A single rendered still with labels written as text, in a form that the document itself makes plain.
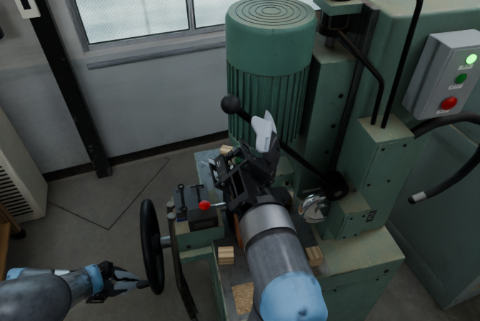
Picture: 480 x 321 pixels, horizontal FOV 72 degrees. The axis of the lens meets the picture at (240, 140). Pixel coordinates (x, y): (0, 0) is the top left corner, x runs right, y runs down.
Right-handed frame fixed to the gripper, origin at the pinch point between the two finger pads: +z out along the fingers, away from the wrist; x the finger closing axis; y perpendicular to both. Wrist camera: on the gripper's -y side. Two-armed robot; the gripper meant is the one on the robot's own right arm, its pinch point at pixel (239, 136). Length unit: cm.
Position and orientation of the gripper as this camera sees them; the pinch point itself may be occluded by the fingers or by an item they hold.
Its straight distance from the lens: 64.0
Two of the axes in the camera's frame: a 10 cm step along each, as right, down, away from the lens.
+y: -6.4, -4.5, -6.2
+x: -7.3, 6.1, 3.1
